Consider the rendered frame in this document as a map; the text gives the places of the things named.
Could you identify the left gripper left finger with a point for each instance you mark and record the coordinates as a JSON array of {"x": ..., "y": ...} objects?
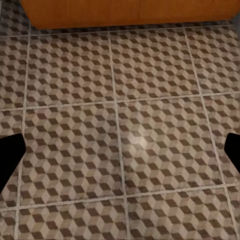
[{"x": 12, "y": 150}]

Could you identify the cabinet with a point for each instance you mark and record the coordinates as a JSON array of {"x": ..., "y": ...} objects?
[{"x": 67, "y": 14}]

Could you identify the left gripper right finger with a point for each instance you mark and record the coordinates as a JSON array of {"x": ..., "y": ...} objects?
[{"x": 232, "y": 149}]

